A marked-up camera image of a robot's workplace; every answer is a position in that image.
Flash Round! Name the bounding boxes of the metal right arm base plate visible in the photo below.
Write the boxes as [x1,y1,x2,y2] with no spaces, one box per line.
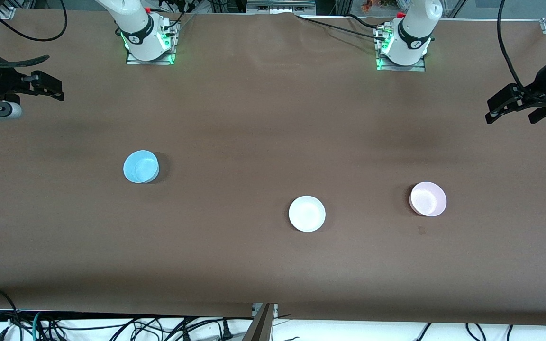
[126,21,179,65]

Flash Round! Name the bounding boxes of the long black table cable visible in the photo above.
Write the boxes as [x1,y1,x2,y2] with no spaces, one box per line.
[297,16,387,41]

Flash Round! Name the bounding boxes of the brown table cover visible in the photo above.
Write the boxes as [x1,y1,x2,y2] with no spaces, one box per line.
[0,9,546,327]

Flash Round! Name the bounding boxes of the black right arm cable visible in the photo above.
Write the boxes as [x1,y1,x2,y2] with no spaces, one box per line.
[0,0,68,68]

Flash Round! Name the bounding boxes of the light blue plastic bowl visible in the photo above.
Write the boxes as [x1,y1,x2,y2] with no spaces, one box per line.
[123,150,160,184]

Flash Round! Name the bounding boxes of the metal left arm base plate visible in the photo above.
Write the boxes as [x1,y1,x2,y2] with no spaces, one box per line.
[375,26,427,72]

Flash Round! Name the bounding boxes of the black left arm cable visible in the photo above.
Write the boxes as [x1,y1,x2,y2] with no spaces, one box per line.
[497,0,539,93]

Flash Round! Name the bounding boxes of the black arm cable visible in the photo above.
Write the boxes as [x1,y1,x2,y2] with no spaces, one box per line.
[497,0,539,93]
[0,0,68,68]

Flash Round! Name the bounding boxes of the silver metal box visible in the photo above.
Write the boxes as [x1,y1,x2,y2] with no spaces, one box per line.
[247,0,317,15]

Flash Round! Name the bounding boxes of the short black table cable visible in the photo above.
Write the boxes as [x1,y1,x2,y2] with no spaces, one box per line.
[346,13,385,29]

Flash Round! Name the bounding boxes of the aluminium frame post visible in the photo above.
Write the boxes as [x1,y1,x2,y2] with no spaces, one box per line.
[242,303,279,341]

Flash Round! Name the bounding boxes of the pink plastic bowl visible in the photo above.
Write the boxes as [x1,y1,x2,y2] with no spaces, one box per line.
[409,181,447,217]

